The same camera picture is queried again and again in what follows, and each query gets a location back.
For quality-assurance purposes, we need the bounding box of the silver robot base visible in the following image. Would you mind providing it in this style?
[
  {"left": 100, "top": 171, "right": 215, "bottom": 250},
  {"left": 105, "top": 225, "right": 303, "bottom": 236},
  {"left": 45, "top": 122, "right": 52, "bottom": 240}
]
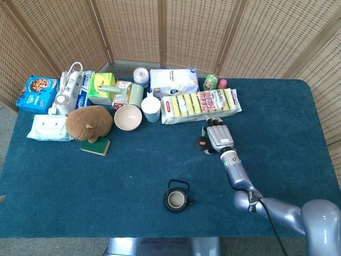
[{"left": 106, "top": 236, "right": 222, "bottom": 256}]

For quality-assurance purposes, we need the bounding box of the white and blue bag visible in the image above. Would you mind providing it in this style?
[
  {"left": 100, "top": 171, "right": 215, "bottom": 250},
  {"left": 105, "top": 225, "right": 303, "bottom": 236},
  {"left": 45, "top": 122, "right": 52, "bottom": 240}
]
[{"left": 149, "top": 67, "right": 200, "bottom": 99}]

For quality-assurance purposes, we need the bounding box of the green tissue pack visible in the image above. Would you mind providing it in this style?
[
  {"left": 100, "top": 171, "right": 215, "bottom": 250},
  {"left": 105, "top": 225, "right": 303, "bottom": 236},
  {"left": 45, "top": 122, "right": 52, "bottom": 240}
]
[{"left": 87, "top": 71, "right": 118, "bottom": 106}]

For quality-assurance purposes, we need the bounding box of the blue cookie box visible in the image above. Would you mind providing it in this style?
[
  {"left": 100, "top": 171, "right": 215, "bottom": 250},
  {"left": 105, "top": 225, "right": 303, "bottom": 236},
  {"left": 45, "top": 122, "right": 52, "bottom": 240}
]
[{"left": 15, "top": 75, "right": 60, "bottom": 115}]

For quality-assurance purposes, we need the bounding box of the white canister with blue label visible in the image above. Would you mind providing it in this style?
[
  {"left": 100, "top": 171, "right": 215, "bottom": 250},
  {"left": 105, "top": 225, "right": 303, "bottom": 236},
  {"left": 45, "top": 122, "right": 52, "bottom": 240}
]
[{"left": 133, "top": 66, "right": 150, "bottom": 89}]

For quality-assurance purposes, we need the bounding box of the beige bowl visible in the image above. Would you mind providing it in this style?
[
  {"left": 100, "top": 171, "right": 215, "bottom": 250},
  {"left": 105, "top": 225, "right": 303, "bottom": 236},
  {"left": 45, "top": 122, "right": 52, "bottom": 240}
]
[{"left": 113, "top": 105, "right": 143, "bottom": 132}]

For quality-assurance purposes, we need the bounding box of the small orange snack box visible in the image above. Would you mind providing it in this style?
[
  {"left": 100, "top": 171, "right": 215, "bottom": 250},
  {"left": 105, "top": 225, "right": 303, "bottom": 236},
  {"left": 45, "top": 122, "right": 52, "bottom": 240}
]
[{"left": 111, "top": 80, "right": 133, "bottom": 110}]

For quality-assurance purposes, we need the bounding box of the white wet wipes pack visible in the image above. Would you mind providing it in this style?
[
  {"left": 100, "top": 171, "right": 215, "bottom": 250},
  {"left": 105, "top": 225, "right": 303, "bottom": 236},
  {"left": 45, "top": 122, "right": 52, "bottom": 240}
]
[{"left": 26, "top": 114, "right": 75, "bottom": 142}]

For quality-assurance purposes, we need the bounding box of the wicker folding screen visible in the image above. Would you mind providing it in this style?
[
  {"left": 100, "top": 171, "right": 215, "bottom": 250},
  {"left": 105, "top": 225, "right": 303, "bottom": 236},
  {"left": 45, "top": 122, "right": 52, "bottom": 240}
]
[{"left": 0, "top": 0, "right": 341, "bottom": 193}]

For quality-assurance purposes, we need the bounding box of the white and blue measuring cup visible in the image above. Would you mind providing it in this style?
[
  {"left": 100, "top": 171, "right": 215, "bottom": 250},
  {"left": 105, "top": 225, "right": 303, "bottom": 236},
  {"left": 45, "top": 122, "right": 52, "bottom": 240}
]
[{"left": 141, "top": 92, "right": 162, "bottom": 123}]

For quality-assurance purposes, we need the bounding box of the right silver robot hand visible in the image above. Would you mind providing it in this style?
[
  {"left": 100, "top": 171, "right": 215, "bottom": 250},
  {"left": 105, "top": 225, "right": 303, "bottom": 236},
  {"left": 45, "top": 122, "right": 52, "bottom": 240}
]
[{"left": 201, "top": 116, "right": 235, "bottom": 155}]

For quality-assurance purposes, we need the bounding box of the white electric hand mixer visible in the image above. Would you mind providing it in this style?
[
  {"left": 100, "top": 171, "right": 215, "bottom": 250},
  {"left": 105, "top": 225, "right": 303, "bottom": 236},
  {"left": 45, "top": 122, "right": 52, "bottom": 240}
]
[{"left": 47, "top": 61, "right": 85, "bottom": 116}]

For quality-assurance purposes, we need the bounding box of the black round teapot lid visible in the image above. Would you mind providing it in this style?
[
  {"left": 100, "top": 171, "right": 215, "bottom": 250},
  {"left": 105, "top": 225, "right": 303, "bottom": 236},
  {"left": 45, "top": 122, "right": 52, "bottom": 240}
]
[{"left": 196, "top": 135, "right": 212, "bottom": 151}]

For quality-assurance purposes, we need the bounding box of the yellow sponge multipack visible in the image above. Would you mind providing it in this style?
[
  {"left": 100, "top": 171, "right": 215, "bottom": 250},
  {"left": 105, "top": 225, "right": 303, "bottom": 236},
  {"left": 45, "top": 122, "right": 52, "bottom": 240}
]
[{"left": 160, "top": 88, "right": 242, "bottom": 125}]

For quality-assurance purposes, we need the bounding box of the blue and white carton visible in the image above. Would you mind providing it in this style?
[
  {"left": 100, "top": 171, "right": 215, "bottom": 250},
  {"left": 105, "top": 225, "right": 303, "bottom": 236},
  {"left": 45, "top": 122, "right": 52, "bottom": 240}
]
[{"left": 76, "top": 70, "right": 93, "bottom": 110}]

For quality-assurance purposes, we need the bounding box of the brown plush toy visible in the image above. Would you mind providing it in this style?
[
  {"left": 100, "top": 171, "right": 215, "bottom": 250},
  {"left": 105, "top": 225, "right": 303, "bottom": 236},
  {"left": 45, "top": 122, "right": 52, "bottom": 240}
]
[{"left": 65, "top": 105, "right": 114, "bottom": 143}]

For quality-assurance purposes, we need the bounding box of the green cup with handle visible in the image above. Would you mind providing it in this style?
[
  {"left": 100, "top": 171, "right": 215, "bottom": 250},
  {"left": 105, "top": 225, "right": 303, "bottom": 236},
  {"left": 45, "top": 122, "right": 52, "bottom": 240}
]
[{"left": 97, "top": 83, "right": 145, "bottom": 109}]

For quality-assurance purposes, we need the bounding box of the green cartoon can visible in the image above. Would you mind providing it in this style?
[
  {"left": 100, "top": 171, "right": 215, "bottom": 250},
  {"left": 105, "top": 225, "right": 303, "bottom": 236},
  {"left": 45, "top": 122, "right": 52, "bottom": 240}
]
[{"left": 202, "top": 73, "right": 219, "bottom": 92}]

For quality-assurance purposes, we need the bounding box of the black cast iron teapot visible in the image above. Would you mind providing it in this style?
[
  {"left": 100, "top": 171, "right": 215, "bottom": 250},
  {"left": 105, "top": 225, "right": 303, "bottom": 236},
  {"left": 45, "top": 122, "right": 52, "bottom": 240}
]
[{"left": 163, "top": 179, "right": 195, "bottom": 214}]

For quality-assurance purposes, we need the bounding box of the blue table cloth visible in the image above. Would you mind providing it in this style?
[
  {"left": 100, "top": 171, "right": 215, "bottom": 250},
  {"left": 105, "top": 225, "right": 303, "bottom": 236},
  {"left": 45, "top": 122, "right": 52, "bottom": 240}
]
[{"left": 0, "top": 77, "right": 341, "bottom": 238}]

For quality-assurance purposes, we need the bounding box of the green and yellow sponge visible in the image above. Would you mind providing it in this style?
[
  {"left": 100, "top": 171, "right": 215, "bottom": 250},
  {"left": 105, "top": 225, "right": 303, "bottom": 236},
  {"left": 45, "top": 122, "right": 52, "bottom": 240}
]
[{"left": 80, "top": 137, "right": 111, "bottom": 157}]

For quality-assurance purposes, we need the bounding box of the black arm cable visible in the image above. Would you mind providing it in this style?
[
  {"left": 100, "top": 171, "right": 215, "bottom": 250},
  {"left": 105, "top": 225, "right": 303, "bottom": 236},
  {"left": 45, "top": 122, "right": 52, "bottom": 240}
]
[{"left": 258, "top": 197, "right": 289, "bottom": 256}]

